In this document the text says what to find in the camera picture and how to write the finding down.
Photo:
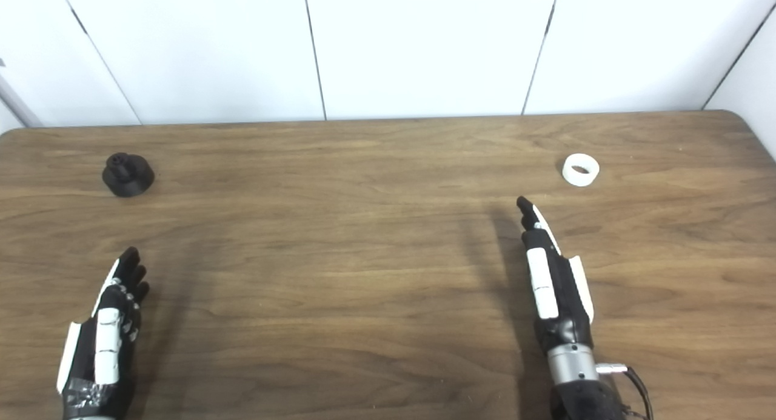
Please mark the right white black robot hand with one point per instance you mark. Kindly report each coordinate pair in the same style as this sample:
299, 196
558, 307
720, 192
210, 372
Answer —
561, 293

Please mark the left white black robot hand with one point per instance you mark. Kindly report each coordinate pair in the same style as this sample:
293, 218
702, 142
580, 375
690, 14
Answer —
108, 341

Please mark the round black plastic part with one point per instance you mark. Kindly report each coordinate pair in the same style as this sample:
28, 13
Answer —
128, 179

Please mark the grey wall corner post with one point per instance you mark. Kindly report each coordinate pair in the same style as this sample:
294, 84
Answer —
15, 102

